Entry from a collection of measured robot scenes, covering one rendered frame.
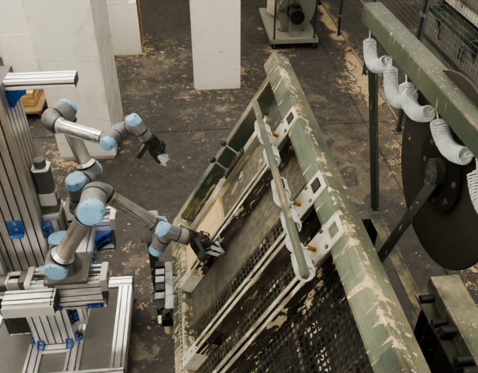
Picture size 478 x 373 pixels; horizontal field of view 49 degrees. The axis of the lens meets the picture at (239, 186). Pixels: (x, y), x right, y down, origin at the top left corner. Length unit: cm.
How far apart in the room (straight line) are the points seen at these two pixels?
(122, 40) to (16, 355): 511
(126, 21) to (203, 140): 258
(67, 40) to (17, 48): 209
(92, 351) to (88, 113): 250
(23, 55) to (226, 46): 247
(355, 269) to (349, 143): 425
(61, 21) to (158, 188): 170
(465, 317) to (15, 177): 209
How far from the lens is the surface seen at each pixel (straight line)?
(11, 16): 695
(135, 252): 448
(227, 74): 671
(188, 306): 287
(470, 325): 178
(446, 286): 186
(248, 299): 227
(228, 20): 645
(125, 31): 778
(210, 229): 293
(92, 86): 518
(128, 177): 530
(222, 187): 293
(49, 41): 506
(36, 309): 298
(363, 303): 157
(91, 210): 243
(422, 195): 230
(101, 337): 370
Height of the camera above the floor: 310
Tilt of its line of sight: 38 degrees down
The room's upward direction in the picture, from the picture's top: straight up
